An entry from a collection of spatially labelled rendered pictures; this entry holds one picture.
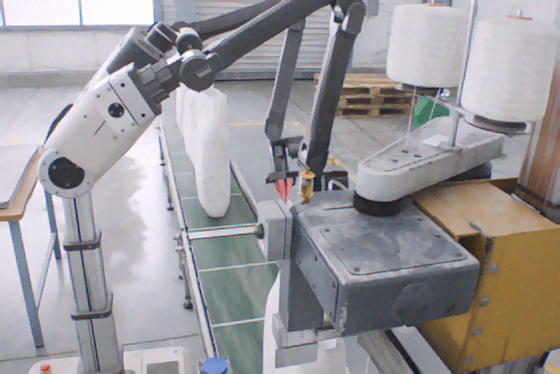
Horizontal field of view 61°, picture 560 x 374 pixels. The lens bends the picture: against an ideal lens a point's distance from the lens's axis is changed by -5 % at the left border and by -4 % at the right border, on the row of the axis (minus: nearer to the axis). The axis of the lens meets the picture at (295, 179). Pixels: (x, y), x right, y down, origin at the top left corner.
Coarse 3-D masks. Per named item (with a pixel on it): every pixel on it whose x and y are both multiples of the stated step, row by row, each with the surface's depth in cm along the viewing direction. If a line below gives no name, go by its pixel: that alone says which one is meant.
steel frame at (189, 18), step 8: (176, 0) 720; (184, 0) 724; (192, 0) 728; (424, 0) 881; (432, 0) 877; (440, 0) 847; (448, 0) 851; (176, 8) 725; (184, 8) 729; (192, 8) 733; (176, 16) 729; (184, 16) 733; (192, 16) 737
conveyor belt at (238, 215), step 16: (176, 128) 446; (176, 144) 406; (176, 160) 372; (176, 176) 344; (192, 176) 345; (192, 192) 321; (240, 192) 325; (192, 208) 300; (240, 208) 303; (192, 224) 281; (208, 224) 282; (224, 224) 283; (240, 224) 284; (256, 224) 286
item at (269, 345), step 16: (288, 208) 154; (272, 288) 158; (272, 304) 152; (272, 336) 150; (272, 352) 151; (320, 352) 129; (336, 352) 132; (272, 368) 151; (288, 368) 138; (304, 368) 130; (320, 368) 129; (336, 368) 131
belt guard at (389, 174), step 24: (432, 120) 119; (408, 144) 101; (480, 144) 104; (360, 168) 88; (384, 168) 87; (408, 168) 88; (432, 168) 93; (456, 168) 100; (360, 192) 88; (384, 192) 86; (408, 192) 90
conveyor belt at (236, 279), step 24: (192, 240) 264; (216, 240) 266; (240, 240) 267; (216, 264) 244; (240, 264) 246; (264, 264) 247; (216, 288) 226; (240, 288) 227; (264, 288) 228; (216, 312) 210; (240, 312) 211; (264, 312) 212; (216, 336) 196; (240, 336) 197; (240, 360) 184
